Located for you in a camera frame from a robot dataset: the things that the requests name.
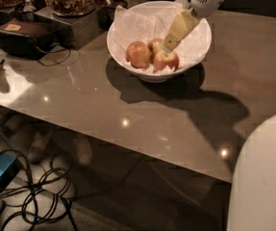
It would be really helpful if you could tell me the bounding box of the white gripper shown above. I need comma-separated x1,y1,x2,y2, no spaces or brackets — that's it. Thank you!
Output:
163,0,224,53

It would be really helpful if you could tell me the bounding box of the red apple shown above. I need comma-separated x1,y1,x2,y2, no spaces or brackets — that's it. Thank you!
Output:
126,41,150,68
153,50,180,71
148,38,163,54

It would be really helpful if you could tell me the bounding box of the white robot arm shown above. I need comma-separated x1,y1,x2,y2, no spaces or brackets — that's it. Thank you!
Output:
163,0,276,231

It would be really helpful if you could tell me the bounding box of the white ceramic bowl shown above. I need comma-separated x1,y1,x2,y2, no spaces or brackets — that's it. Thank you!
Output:
106,0,213,84

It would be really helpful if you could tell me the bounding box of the white paper liner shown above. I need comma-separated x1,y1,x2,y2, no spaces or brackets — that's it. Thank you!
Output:
113,0,209,75

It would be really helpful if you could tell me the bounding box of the black cup with spoon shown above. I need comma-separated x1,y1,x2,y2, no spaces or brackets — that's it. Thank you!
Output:
96,0,128,30

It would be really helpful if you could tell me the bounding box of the dark square riser block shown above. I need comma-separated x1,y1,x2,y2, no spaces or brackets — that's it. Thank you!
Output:
35,8,108,49

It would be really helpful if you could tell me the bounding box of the metal serving spoon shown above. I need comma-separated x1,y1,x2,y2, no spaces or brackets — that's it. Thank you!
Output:
23,0,37,13

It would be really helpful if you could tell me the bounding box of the black VR headset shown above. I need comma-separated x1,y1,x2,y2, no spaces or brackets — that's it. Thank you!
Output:
0,19,55,60

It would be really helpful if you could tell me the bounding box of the blue foot pedal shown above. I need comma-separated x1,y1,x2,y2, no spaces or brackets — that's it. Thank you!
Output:
0,152,21,193

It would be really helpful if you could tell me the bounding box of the headset black cable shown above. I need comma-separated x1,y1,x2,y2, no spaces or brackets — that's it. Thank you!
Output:
36,45,72,67

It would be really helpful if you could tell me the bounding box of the black floor cable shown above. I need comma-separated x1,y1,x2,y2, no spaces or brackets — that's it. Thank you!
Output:
0,149,79,231

